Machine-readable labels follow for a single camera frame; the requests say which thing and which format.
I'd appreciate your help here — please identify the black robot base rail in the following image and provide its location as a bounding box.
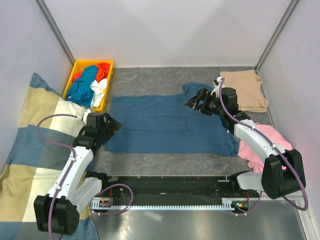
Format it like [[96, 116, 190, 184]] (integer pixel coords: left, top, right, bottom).
[[100, 174, 259, 199]]

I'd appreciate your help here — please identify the folded beige t-shirt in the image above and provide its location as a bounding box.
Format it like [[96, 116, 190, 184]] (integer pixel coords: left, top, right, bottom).
[[220, 70, 268, 113]]

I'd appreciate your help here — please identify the yellow plastic bin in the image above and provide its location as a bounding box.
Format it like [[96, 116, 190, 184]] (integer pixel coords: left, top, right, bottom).
[[62, 60, 114, 113]]

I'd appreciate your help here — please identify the grey slotted cable duct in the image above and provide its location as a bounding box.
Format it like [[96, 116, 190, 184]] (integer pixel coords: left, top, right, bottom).
[[89, 197, 250, 212]]

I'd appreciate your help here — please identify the blue beige checkered pillow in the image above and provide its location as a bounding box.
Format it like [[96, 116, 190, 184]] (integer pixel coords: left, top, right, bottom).
[[0, 73, 86, 240]]

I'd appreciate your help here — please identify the dark blue t-shirt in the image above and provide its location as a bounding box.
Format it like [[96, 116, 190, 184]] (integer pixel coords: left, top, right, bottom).
[[104, 82, 239, 156]]

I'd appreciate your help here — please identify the aluminium corner post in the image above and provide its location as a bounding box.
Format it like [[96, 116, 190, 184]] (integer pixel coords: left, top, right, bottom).
[[254, 0, 301, 72], [34, 0, 76, 66]]

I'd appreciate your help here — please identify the left aluminium corner post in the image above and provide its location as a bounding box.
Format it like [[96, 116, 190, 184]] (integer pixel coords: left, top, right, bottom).
[[34, 0, 76, 66]]

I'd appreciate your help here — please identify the right aluminium corner post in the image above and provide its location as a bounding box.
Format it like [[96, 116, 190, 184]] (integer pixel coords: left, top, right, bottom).
[[254, 0, 301, 72]]

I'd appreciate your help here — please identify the orange t-shirt in bin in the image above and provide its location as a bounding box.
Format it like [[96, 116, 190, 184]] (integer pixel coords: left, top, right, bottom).
[[72, 62, 111, 83]]

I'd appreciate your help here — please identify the pink t-shirt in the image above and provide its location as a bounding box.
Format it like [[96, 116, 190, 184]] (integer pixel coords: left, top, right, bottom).
[[237, 122, 293, 174]]

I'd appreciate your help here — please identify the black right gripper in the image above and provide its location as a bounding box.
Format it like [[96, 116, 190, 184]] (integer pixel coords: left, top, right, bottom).
[[183, 87, 225, 117]]

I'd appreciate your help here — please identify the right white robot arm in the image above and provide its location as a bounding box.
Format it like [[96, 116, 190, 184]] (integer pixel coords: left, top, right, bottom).
[[184, 87, 306, 200]]

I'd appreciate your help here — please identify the teal t-shirt in bin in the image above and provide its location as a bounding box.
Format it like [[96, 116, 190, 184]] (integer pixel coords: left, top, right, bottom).
[[65, 65, 98, 108]]

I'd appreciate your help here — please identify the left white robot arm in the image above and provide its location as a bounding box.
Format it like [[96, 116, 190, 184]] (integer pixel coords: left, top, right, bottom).
[[33, 112, 122, 240]]

